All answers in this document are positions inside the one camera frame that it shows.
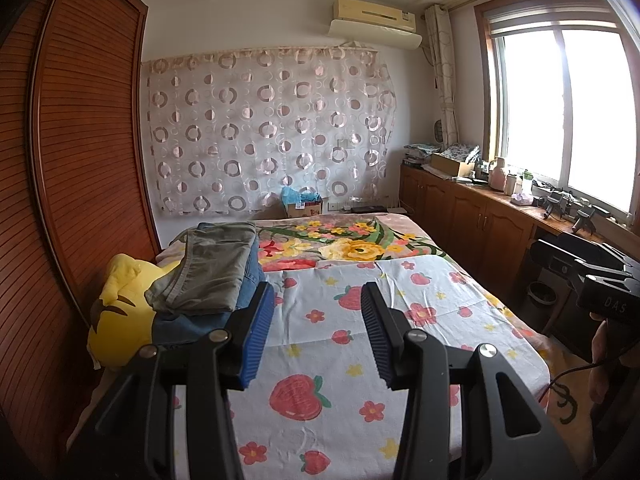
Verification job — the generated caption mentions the black trash bin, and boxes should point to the black trash bin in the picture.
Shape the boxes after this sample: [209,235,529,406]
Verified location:
[525,281,558,333]

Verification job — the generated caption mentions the beige wall air conditioner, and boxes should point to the beige wall air conditioner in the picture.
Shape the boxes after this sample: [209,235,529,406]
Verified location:
[331,0,417,35]

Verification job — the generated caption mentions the black cable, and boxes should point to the black cable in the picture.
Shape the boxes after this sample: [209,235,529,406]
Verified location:
[537,360,601,425]

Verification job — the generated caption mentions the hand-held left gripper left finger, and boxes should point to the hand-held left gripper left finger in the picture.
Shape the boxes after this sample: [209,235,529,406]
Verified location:
[65,281,276,480]

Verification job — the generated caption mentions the folded blue jeans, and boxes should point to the folded blue jeans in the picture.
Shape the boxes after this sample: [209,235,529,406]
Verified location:
[150,235,268,347]

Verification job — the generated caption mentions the brown slatted wooden wardrobe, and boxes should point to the brown slatted wooden wardrobe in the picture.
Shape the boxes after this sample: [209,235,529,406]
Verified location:
[0,0,163,461]

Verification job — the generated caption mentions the patterned cloth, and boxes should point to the patterned cloth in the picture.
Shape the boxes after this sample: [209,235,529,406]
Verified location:
[440,144,481,163]

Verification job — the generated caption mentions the wooden cabinet counter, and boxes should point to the wooden cabinet counter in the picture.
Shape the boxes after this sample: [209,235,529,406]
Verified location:
[399,162,640,341]

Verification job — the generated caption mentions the grey-green pants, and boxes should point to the grey-green pants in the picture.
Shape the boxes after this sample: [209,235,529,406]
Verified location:
[144,221,258,317]

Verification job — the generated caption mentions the circle-patterned wall curtain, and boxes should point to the circle-patterned wall curtain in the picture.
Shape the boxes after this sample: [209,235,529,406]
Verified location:
[141,46,396,217]

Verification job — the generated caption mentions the floral peach blanket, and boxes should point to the floral peach blanket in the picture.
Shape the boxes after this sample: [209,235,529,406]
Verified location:
[155,212,456,273]

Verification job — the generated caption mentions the stack of folded cloths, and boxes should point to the stack of folded cloths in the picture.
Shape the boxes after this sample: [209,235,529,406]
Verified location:
[403,144,441,165]

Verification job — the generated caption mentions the person's right hand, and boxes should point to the person's right hand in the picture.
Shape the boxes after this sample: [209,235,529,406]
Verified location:
[589,312,629,408]

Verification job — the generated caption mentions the white strawberry print bed sheet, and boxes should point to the white strawberry print bed sheet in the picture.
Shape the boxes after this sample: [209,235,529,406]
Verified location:
[165,254,551,480]

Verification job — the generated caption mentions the patterned window curtain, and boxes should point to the patterned window curtain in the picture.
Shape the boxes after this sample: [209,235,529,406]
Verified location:
[424,4,461,150]

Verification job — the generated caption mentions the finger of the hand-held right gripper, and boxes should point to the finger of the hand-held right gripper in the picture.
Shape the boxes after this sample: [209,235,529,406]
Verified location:
[575,259,640,286]
[531,239,628,275]

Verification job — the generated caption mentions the yellow plush toy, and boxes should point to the yellow plush toy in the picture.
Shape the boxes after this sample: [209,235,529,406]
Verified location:
[87,253,183,372]

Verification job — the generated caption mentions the open cardboard box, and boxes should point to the open cardboard box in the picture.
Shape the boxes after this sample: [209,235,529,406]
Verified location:
[430,152,476,178]

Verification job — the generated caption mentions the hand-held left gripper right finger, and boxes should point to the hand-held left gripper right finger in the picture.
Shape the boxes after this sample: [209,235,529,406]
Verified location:
[360,281,583,480]

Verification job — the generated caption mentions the wooden framed window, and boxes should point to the wooden framed window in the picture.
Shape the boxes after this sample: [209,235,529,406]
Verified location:
[474,0,640,233]

